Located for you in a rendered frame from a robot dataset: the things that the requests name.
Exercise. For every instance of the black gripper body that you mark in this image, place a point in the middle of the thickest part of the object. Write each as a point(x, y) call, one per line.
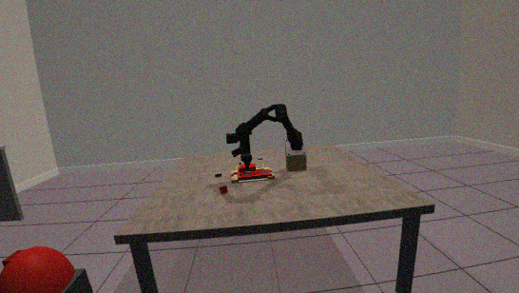
point(246, 152)

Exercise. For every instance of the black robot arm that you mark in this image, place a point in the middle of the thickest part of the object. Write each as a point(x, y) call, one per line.
point(244, 130)

